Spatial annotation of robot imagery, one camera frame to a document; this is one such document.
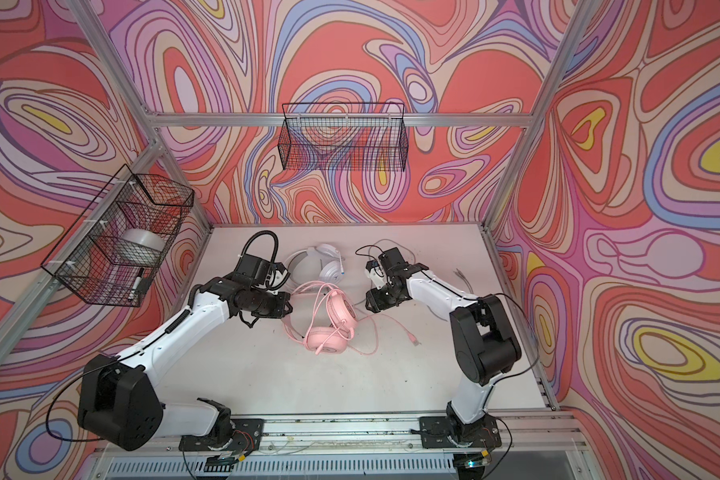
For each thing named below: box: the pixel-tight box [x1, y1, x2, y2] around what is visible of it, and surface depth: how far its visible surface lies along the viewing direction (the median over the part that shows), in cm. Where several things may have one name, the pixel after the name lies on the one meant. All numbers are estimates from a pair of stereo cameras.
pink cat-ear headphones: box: [281, 290, 358, 355], surface depth 72 cm
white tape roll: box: [115, 228, 166, 264], surface depth 73 cm
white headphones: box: [284, 243, 345, 287], surface depth 106 cm
